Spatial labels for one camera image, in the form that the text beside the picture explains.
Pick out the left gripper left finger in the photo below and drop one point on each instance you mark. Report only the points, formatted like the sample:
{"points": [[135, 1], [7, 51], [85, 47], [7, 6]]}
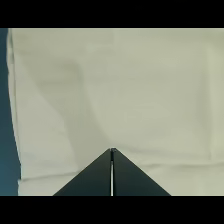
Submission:
{"points": [[93, 180]]}

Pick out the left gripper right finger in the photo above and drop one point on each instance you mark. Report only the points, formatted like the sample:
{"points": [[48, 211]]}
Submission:
{"points": [[130, 180]]}

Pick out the tan pants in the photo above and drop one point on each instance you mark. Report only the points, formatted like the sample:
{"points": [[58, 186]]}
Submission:
{"points": [[126, 93]]}

